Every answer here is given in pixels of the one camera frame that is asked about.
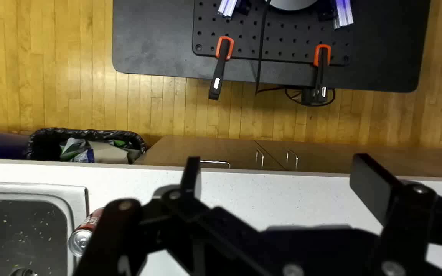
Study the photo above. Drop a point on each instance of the black lined trash bin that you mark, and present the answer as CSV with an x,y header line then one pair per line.
x,y
82,145

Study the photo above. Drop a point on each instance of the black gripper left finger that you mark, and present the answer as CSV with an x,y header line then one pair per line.
x,y
190,180

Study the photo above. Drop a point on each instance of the orange black clamp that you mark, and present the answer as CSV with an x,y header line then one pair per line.
x,y
223,54
321,62

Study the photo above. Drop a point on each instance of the left orange black clamp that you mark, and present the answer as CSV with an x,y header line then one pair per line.
x,y
223,54

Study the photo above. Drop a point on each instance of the right orange black clamp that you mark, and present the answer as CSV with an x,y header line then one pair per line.
x,y
321,62

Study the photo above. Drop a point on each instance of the stainless steel double sink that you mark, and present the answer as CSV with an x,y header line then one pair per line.
x,y
35,223

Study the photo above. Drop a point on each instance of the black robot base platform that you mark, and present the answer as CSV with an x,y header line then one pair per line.
x,y
379,51

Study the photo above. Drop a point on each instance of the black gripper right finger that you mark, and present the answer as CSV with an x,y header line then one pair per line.
x,y
373,184

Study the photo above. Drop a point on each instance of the wooden lower cabinets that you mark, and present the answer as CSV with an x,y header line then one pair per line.
x,y
289,155

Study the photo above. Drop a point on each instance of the red soda can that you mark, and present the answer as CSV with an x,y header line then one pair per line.
x,y
82,235

